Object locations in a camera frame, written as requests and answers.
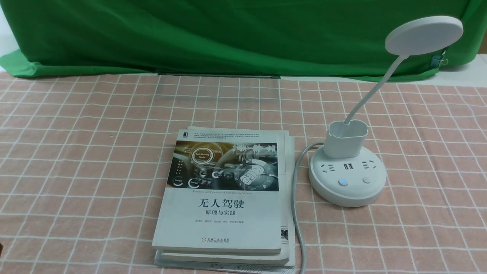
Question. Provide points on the white desk lamp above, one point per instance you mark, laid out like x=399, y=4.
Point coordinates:
x=342, y=170

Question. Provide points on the top self-driving textbook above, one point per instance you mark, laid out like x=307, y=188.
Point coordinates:
x=224, y=213

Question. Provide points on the middle white book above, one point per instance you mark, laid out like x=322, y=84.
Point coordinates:
x=286, y=213

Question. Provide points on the white book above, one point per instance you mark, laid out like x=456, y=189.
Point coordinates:
x=292, y=228
x=286, y=213

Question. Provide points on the green backdrop cloth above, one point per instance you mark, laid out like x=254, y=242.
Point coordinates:
x=343, y=38

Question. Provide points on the bottom white book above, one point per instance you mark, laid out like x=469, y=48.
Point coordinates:
x=292, y=228

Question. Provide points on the pink checkered tablecloth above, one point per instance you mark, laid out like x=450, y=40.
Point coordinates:
x=84, y=163

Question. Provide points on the blue binder clip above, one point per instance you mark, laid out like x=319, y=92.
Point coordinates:
x=438, y=61

